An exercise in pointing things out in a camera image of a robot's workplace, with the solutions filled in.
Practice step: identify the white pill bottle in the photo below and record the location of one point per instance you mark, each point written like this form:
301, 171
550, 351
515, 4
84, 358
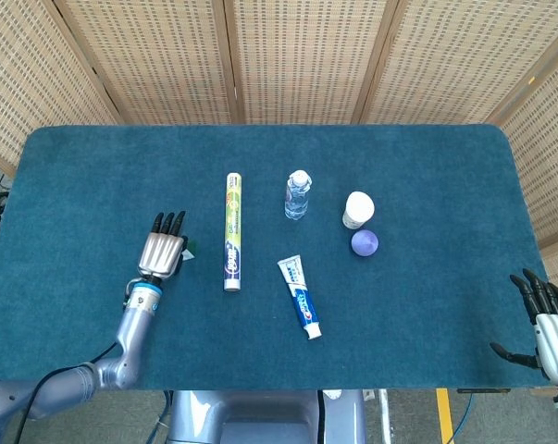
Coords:
358, 210

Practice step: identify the small green card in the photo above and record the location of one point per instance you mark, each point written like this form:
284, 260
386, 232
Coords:
189, 252

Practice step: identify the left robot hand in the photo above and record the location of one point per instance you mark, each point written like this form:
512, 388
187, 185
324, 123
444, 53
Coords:
160, 254

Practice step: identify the blue table cloth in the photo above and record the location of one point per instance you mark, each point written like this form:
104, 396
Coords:
278, 162

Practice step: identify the woven bamboo folding screen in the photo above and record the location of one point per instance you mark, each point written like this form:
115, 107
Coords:
301, 60

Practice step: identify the blue white toothpaste tube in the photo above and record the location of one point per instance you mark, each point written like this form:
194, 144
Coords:
299, 298

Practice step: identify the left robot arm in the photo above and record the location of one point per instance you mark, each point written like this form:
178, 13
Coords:
75, 370

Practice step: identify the clear water bottle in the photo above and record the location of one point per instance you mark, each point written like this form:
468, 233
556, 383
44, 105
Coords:
297, 196

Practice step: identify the purple ball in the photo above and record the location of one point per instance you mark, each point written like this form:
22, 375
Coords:
365, 242

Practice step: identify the grey robot torso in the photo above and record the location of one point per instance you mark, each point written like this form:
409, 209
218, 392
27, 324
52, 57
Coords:
264, 416

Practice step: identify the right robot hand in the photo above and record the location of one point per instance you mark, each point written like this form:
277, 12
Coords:
554, 347

